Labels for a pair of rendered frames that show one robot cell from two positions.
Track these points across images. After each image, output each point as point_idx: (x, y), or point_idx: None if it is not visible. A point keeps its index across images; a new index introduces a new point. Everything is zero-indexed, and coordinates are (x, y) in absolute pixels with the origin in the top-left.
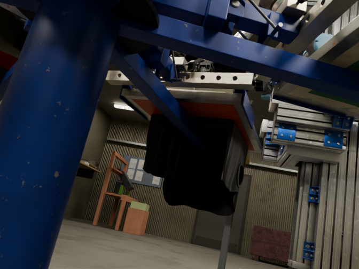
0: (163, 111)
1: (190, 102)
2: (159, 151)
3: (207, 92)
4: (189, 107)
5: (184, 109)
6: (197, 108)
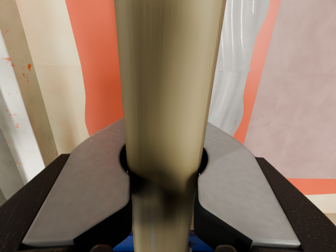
0: None
1: (45, 108)
2: None
3: (19, 174)
4: (87, 91)
5: (108, 63)
6: (101, 119)
